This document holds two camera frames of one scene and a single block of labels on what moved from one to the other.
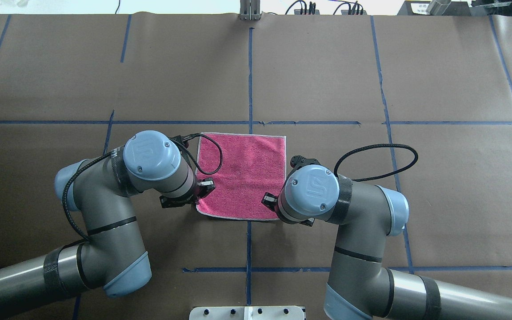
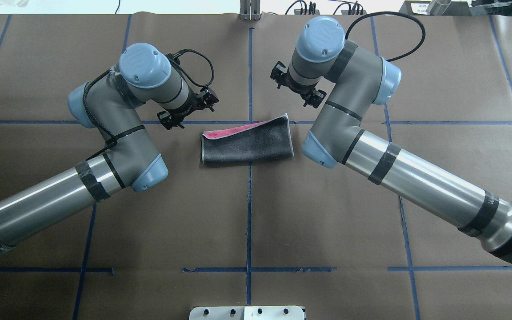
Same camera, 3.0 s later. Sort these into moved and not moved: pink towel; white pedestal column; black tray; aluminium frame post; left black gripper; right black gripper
Moved: right black gripper; left black gripper; pink towel
Not moved: aluminium frame post; white pedestal column; black tray
